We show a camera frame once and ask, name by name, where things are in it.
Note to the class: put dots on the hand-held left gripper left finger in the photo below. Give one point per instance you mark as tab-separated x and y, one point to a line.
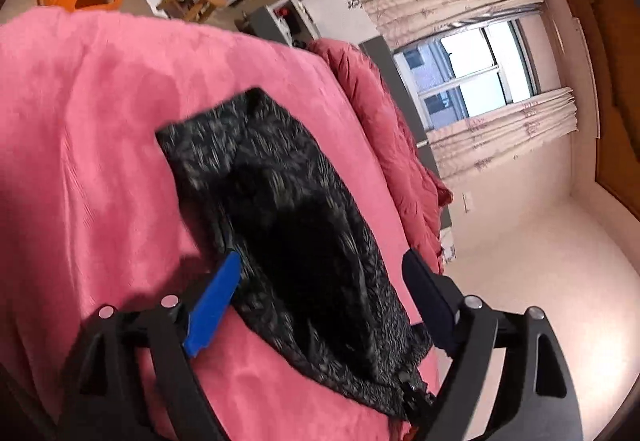
215	301

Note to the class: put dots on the wooden wardrobe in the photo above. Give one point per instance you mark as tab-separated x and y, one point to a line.
615	71

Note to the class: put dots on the window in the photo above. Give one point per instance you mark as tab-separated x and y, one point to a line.
475	71

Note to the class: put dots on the red duvet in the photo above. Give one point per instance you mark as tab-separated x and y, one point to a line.
380	121

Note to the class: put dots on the white leaf print nightstand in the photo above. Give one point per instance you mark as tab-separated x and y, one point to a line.
320	6
448	248

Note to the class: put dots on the grey headboard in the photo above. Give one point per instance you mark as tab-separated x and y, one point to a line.
395	86

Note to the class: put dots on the pink bed sheet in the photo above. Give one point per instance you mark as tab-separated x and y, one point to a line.
100	121

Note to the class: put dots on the black leaf print pants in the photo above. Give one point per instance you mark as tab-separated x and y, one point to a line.
300	221

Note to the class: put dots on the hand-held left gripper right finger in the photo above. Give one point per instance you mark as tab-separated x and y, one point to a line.
430	301

